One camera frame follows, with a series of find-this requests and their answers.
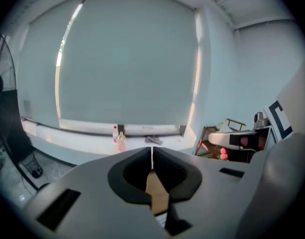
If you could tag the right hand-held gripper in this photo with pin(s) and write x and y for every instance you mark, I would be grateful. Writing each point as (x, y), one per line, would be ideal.
(284, 183)

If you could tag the red cap plastic bottle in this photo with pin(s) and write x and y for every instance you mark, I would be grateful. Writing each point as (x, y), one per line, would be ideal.
(114, 134)

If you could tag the grey cloth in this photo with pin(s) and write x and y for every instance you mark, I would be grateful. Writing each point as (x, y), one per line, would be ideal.
(153, 140)

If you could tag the black panel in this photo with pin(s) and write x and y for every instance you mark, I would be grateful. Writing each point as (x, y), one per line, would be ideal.
(15, 123)

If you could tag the black standing fan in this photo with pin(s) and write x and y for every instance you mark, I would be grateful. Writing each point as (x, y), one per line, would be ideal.
(6, 63)

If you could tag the wooden frame stand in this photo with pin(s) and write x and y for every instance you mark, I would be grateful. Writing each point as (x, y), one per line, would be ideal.
(204, 143)

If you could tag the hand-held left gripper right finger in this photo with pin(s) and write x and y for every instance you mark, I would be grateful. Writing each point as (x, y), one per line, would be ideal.
(207, 198)

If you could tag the narrow grey roller blind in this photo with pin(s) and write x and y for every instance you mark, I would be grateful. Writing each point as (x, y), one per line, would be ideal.
(37, 71)

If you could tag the yellow cap plastic bottle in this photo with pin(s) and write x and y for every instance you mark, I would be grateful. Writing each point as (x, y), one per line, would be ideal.
(121, 142)

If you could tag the large grey roller blind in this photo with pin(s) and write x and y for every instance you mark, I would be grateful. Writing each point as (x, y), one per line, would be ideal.
(127, 63)

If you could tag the wooden table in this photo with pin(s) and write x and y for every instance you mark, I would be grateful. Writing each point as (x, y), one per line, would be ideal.
(156, 193)

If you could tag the pink object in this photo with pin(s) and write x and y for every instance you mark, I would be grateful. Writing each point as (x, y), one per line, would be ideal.
(224, 154)

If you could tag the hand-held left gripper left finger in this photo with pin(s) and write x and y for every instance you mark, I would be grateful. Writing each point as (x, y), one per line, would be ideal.
(92, 203)

